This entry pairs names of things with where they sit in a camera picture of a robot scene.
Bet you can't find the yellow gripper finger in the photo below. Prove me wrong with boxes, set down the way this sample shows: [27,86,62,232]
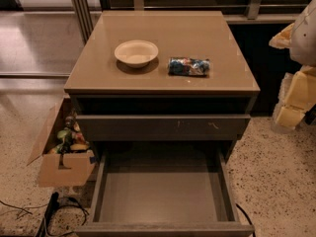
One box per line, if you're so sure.
[269,24,294,49]
[275,65,316,129]

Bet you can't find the blue redbull can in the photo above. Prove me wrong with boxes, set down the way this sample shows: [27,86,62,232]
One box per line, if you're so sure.
[168,57,210,77]

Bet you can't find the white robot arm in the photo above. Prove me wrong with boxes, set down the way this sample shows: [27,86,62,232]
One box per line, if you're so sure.
[269,0,316,133]

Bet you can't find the grey drawer cabinet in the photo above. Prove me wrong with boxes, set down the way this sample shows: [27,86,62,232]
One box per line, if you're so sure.
[65,11,260,156]

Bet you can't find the white paper bowl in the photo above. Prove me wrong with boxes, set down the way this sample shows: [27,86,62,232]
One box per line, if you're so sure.
[115,39,159,68]

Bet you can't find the colourful toys in box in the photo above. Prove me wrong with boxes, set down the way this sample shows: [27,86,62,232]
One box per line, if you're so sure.
[48,116,90,154]

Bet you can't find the brown cardboard box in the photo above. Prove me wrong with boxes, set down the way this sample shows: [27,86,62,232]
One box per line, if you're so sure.
[27,97,96,188]

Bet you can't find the black power strip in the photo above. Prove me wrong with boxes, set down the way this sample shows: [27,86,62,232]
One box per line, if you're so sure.
[35,192,59,237]

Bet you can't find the black cable right floor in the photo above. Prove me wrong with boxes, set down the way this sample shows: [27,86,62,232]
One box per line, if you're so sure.
[235,202,257,237]

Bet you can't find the metal window frame post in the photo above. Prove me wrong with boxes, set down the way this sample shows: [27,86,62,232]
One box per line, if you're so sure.
[71,0,93,43]

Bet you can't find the black cable on floor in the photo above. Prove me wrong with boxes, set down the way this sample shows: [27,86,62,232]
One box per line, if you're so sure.
[45,197,91,237]

